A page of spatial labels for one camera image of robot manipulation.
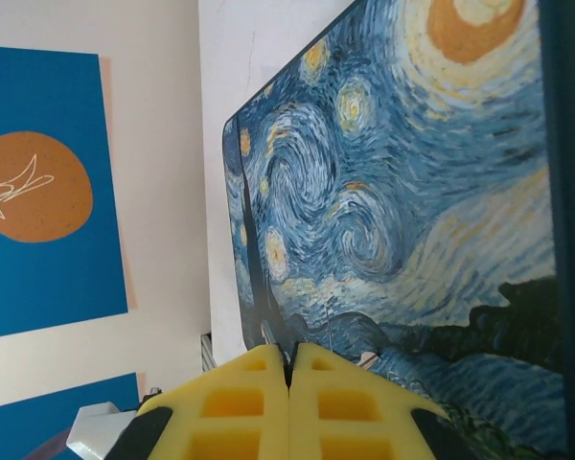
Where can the blue wall panel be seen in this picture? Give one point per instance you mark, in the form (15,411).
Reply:
(52,397)

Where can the aluminium frame bar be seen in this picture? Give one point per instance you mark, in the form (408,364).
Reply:
(208,354)

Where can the starry night painted tin box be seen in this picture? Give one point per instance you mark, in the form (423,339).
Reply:
(412,215)

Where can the blue panel orange circle flower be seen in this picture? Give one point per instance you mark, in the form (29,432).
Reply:
(43,278)

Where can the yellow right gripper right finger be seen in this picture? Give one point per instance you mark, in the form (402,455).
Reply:
(345,388)

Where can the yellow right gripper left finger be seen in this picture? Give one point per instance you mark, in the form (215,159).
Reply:
(239,383)

